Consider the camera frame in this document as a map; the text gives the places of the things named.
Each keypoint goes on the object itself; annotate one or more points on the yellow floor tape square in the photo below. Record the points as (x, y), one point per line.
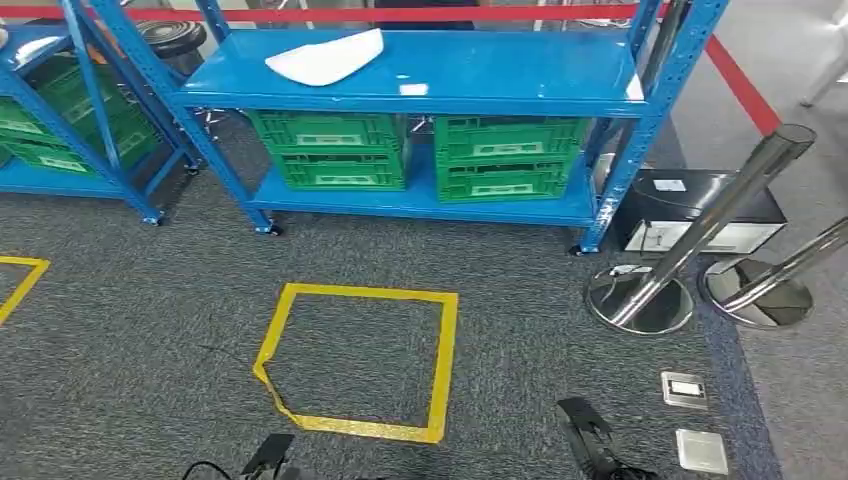
(450, 364)
(26, 281)

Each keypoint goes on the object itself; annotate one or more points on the blue metal shelf rack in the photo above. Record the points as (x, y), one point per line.
(40, 182)
(464, 66)

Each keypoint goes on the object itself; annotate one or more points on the white curved plastic panel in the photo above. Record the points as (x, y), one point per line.
(324, 60)

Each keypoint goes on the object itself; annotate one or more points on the black box with white label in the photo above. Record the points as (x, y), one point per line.
(636, 199)

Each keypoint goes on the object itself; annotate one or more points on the black right robot foot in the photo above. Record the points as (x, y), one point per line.
(583, 424)

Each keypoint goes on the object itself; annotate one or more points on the black robot foot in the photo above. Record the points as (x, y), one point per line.
(268, 450)
(583, 424)

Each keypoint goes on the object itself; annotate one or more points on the red barrier belt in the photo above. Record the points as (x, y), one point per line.
(331, 13)

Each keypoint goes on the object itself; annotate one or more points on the black left robot foot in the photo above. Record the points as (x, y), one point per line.
(268, 450)

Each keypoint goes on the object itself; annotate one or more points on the open steel floor socket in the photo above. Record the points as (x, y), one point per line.
(684, 389)

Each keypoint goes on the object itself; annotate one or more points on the black round ribbed tyre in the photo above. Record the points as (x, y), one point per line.
(172, 36)

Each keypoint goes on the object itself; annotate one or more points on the closed steel floor plate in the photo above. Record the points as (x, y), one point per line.
(702, 452)

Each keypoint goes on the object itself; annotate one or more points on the white table frame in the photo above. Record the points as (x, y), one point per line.
(828, 76)

